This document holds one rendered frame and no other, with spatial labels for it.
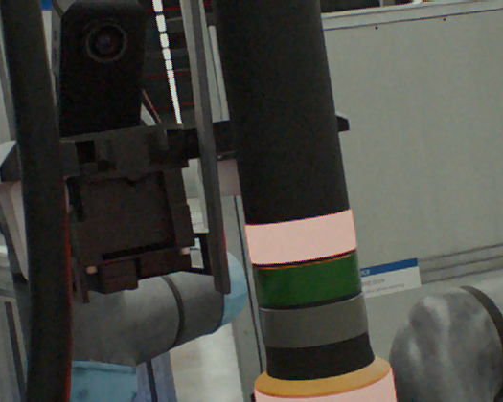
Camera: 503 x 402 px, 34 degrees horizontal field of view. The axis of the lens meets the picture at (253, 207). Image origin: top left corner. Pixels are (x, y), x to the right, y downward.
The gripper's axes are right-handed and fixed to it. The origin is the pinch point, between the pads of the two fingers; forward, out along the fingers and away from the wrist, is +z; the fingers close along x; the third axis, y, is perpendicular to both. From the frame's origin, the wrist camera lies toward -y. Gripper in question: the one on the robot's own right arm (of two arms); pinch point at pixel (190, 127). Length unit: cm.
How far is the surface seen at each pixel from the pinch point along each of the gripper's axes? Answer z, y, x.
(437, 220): -152, 25, -125
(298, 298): 9.1, 6.0, 1.0
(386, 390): 9.6, 9.2, -1.2
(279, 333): 8.4, 7.0, 1.5
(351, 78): -155, -17, -106
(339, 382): 9.6, 8.6, 0.3
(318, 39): 9.2, -1.5, -1.0
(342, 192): 9.1, 3.1, -1.0
